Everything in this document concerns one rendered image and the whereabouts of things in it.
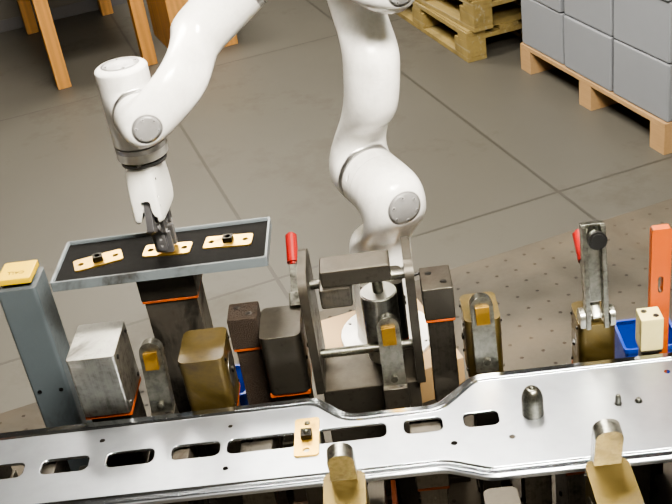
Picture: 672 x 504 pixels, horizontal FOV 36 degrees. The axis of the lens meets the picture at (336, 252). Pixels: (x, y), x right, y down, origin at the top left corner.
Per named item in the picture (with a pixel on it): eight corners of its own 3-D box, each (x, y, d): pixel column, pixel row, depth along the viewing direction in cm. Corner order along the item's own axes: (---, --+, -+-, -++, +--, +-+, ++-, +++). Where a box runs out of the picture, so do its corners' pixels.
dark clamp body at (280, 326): (294, 512, 184) (256, 340, 164) (295, 466, 194) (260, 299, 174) (334, 508, 184) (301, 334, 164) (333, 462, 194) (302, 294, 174)
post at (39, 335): (62, 482, 199) (-7, 294, 176) (70, 455, 205) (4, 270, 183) (100, 477, 198) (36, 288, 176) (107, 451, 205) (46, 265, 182)
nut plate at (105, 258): (75, 272, 175) (73, 266, 174) (73, 262, 178) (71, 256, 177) (123, 259, 176) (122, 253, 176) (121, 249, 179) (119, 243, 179)
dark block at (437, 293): (443, 484, 184) (421, 290, 163) (439, 457, 190) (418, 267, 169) (471, 481, 184) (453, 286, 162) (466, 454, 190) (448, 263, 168)
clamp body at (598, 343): (579, 492, 179) (576, 327, 161) (568, 453, 187) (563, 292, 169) (617, 488, 178) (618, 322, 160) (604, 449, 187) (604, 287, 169)
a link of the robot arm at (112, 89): (172, 143, 163) (157, 124, 171) (153, 65, 156) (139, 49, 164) (120, 158, 161) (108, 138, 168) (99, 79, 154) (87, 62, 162)
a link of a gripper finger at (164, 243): (148, 217, 173) (157, 251, 176) (144, 226, 170) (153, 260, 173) (166, 215, 172) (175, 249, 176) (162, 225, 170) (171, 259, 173)
